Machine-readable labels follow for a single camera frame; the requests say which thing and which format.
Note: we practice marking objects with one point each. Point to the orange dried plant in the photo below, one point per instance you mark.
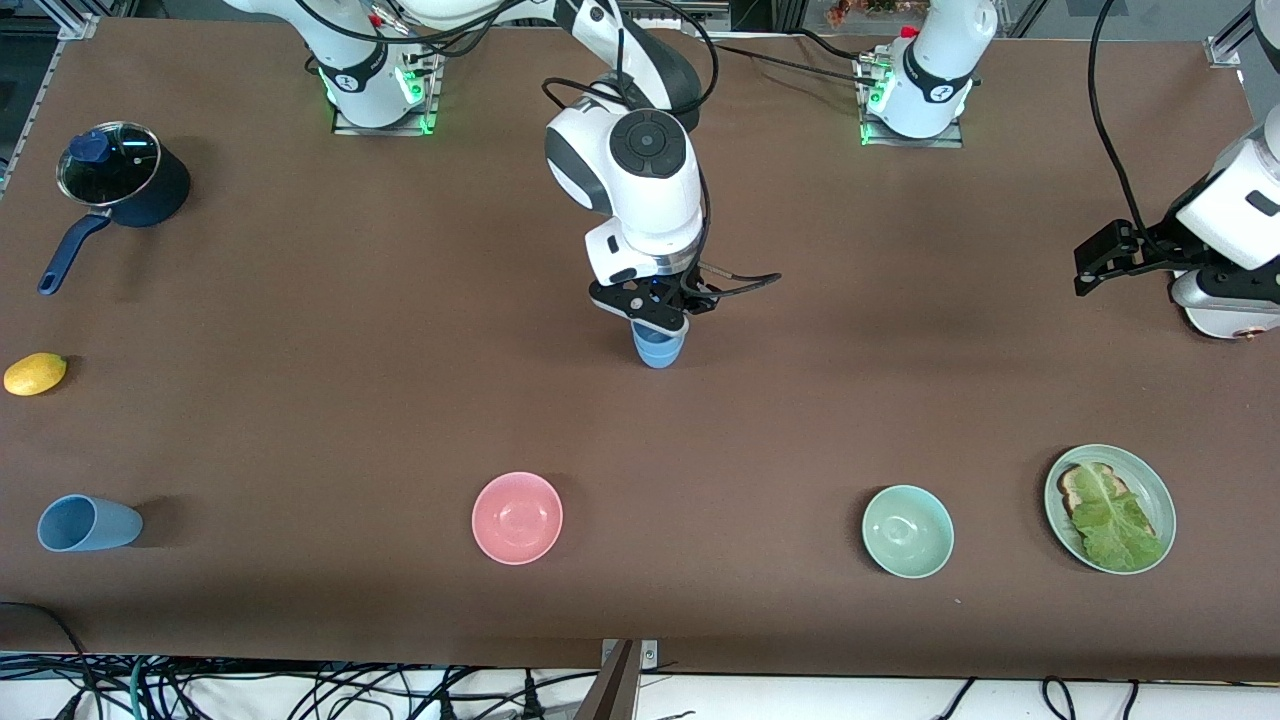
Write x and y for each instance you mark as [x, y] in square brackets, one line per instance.
[850, 10]

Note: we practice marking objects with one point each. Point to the blue cup with paper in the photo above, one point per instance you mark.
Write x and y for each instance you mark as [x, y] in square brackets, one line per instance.
[658, 362]

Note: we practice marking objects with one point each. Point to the silver table bracket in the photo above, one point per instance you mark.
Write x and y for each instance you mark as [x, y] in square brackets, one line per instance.
[650, 655]

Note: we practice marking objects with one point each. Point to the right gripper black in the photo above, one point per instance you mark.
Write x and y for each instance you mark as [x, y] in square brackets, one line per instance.
[690, 292]

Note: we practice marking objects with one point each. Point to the dark blue saucepan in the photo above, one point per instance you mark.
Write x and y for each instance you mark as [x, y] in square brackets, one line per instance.
[165, 190]

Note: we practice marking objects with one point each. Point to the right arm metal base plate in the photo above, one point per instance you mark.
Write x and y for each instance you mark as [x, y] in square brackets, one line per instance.
[345, 125]

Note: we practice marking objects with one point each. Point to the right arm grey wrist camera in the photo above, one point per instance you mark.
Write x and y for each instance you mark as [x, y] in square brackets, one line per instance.
[660, 320]

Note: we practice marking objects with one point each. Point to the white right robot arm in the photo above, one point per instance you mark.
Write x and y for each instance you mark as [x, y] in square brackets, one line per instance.
[650, 200]

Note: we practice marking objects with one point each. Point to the green plate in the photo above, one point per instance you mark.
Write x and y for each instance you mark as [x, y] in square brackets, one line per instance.
[1152, 490]

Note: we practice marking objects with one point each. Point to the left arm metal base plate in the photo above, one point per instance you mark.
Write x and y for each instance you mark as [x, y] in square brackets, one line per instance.
[950, 140]

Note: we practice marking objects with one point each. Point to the pink bowl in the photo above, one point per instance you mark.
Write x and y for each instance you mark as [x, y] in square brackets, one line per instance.
[517, 518]

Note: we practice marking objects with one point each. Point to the green lettuce leaf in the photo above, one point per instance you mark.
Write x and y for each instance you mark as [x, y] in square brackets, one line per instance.
[1115, 525]

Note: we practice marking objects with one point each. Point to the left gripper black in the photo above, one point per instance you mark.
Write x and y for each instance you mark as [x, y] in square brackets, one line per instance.
[1152, 249]

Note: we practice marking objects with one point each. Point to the grey power strip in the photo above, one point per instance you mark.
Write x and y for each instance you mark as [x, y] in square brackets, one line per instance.
[700, 12]

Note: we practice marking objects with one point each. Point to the mint green bowl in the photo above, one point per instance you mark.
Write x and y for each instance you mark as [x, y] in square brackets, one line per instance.
[908, 531]

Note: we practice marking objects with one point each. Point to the aluminium frame corner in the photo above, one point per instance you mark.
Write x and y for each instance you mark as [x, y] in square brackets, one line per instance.
[1225, 50]
[78, 25]

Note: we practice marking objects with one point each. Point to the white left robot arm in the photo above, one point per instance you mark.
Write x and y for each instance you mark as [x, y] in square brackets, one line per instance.
[935, 70]

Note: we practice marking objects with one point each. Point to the yellow lemon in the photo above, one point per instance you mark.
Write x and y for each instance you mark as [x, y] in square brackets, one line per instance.
[33, 375]

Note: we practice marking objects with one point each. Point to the grey camera pole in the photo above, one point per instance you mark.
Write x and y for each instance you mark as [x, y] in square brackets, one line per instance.
[612, 695]

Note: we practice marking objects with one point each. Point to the toast slice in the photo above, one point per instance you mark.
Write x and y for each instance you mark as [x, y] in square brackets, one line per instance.
[1072, 488]

